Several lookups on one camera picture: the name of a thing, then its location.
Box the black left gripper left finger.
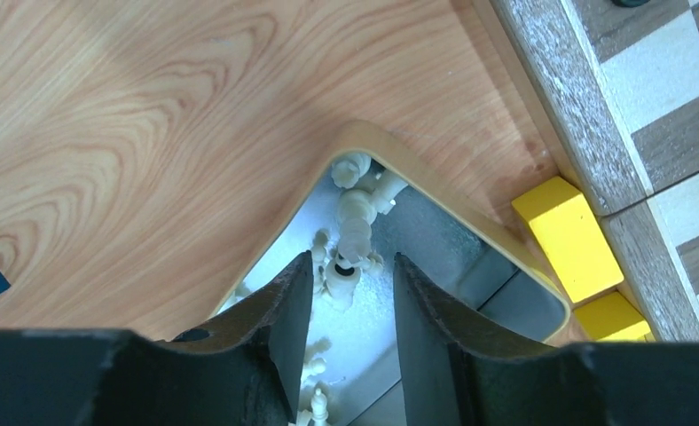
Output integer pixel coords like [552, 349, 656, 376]
[0, 251, 314, 425]

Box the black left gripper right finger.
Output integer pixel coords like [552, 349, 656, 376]
[393, 254, 699, 425]

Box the yellow arch block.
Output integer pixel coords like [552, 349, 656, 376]
[574, 291, 652, 342]

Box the small yellow rectangular block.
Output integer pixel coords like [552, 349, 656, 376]
[511, 177, 624, 303]

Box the gold tin with white pieces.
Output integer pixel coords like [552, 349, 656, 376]
[223, 121, 569, 425]

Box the wooden chess board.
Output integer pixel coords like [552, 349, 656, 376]
[474, 1, 699, 341]

